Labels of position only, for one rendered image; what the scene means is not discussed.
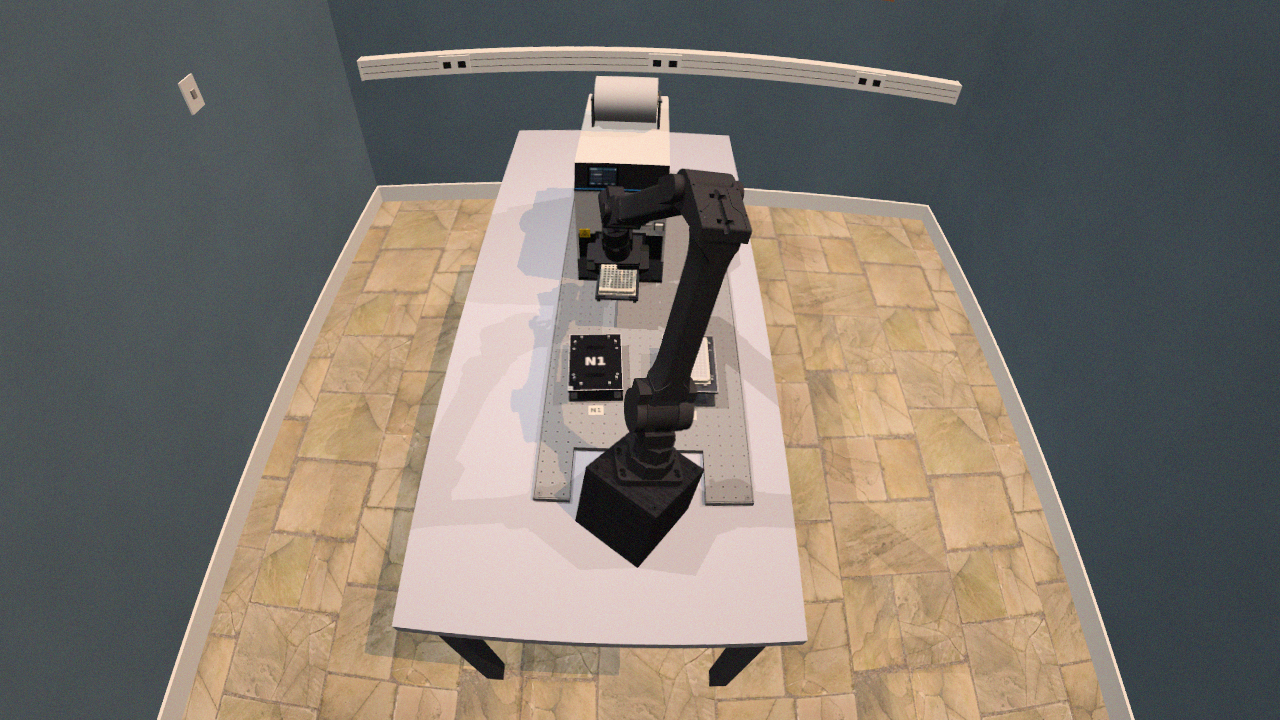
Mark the black rectangular frame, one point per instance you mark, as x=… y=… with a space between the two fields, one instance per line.
x=595 y=360

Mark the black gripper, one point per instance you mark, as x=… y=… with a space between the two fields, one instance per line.
x=624 y=258

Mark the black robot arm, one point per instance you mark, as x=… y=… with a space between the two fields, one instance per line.
x=647 y=461

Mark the beige plate with grid of square wells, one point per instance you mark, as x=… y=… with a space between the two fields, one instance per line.
x=616 y=282

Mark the cream multi-well plate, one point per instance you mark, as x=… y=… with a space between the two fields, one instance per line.
x=700 y=373

